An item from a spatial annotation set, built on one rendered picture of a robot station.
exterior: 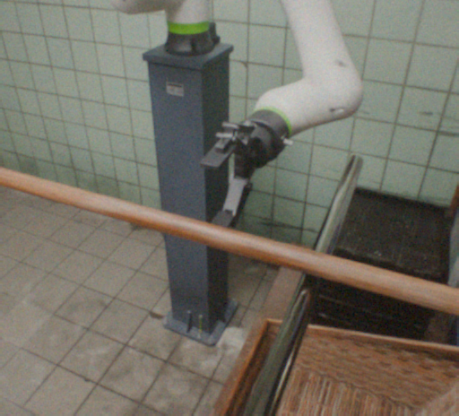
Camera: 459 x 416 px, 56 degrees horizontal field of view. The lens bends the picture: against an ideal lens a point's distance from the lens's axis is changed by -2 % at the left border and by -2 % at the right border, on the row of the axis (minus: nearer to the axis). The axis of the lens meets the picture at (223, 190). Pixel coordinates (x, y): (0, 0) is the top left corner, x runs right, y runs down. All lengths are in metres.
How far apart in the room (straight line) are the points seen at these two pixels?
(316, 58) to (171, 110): 0.61
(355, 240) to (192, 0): 0.76
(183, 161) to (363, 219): 0.60
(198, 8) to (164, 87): 0.25
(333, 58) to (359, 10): 0.82
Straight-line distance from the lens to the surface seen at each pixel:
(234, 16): 1.81
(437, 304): 0.56
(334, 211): 0.69
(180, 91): 1.32
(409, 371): 1.10
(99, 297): 2.20
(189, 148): 1.39
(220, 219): 0.74
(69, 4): 2.25
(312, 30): 0.88
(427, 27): 1.67
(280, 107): 0.88
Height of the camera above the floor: 1.58
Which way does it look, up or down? 34 degrees down
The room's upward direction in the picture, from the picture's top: straight up
